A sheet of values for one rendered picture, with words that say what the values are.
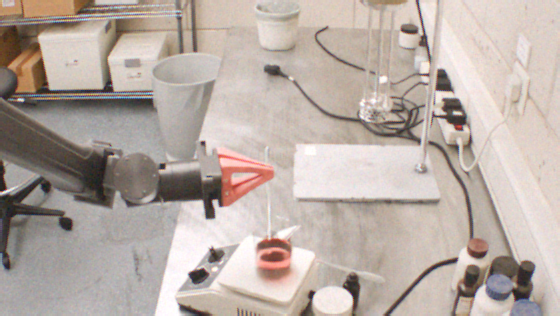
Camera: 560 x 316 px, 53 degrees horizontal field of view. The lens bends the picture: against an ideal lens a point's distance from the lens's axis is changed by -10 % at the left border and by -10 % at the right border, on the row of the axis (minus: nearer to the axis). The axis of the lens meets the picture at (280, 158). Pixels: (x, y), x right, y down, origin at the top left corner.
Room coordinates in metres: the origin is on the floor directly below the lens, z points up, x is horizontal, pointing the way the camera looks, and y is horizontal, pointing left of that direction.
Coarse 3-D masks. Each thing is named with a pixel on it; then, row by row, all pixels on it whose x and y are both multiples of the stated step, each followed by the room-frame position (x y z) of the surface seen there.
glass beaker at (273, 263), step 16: (256, 224) 0.70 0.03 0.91; (272, 224) 0.71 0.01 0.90; (288, 224) 0.70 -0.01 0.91; (256, 240) 0.66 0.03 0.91; (288, 240) 0.70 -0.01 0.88; (256, 256) 0.66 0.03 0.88; (272, 256) 0.65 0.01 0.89; (288, 256) 0.66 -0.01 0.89; (256, 272) 0.67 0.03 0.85; (272, 272) 0.65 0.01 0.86; (288, 272) 0.66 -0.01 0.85
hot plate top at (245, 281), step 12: (252, 240) 0.75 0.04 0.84; (240, 252) 0.72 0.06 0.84; (252, 252) 0.72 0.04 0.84; (300, 252) 0.72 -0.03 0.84; (228, 264) 0.69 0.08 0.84; (240, 264) 0.69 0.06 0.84; (252, 264) 0.69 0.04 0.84; (300, 264) 0.69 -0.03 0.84; (312, 264) 0.70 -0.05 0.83; (228, 276) 0.67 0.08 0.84; (240, 276) 0.67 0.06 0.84; (252, 276) 0.67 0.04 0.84; (300, 276) 0.67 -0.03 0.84; (228, 288) 0.65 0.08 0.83; (240, 288) 0.64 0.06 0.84; (252, 288) 0.64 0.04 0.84; (264, 288) 0.64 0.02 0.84; (276, 288) 0.64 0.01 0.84; (288, 288) 0.64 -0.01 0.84; (276, 300) 0.62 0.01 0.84; (288, 300) 0.62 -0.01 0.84
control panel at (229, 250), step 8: (216, 248) 0.78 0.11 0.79; (224, 248) 0.77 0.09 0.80; (232, 248) 0.76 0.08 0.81; (208, 256) 0.77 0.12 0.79; (224, 256) 0.74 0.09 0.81; (200, 264) 0.75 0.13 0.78; (208, 264) 0.74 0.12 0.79; (216, 264) 0.73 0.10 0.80; (224, 264) 0.72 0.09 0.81; (216, 272) 0.70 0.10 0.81; (208, 280) 0.69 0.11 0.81; (184, 288) 0.69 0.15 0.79; (192, 288) 0.68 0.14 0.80; (200, 288) 0.67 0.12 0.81
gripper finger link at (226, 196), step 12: (228, 168) 0.66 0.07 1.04; (240, 168) 0.67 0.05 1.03; (252, 168) 0.68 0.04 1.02; (264, 168) 0.69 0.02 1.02; (228, 180) 0.67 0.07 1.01; (264, 180) 0.68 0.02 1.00; (216, 192) 0.67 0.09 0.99; (228, 192) 0.66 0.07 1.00; (240, 192) 0.67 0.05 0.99; (228, 204) 0.66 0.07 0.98
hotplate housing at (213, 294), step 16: (208, 288) 0.66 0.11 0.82; (224, 288) 0.66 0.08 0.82; (304, 288) 0.66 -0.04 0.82; (192, 304) 0.67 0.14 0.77; (208, 304) 0.66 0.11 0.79; (224, 304) 0.64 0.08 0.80; (240, 304) 0.63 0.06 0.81; (256, 304) 0.63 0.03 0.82; (272, 304) 0.62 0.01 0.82; (288, 304) 0.62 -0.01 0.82; (304, 304) 0.66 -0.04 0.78
